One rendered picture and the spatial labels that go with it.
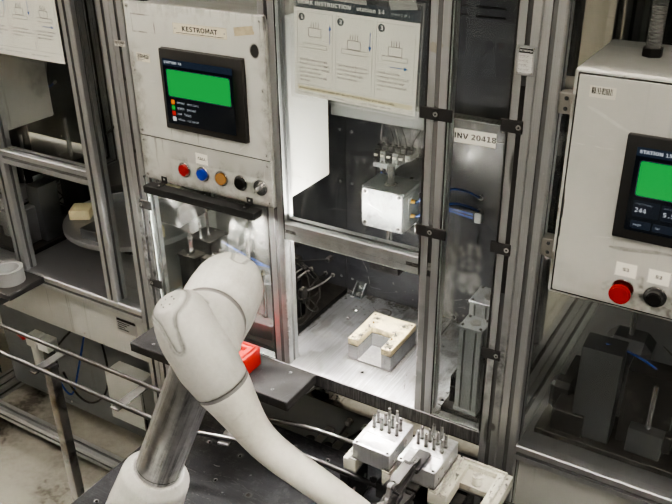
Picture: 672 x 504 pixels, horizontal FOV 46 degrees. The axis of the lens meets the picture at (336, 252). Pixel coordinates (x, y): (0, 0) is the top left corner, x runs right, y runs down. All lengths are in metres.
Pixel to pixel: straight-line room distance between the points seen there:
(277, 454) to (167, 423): 0.31
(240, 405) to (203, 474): 0.84
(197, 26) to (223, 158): 0.32
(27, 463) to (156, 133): 1.75
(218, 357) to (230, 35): 0.82
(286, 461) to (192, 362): 0.26
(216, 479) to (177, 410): 0.59
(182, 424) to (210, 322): 0.38
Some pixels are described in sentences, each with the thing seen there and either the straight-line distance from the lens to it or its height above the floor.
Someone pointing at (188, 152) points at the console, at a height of 1.47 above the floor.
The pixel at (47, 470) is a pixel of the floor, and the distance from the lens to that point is 3.40.
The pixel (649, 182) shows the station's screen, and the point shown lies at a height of 1.62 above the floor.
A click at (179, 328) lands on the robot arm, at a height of 1.47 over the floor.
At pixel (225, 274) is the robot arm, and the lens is 1.45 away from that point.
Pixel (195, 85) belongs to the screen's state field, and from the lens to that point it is 1.94.
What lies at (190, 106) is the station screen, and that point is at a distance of 1.97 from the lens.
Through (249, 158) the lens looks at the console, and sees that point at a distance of 1.93.
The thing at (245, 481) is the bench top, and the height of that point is 0.68.
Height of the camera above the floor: 2.17
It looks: 28 degrees down
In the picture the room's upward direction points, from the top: 1 degrees counter-clockwise
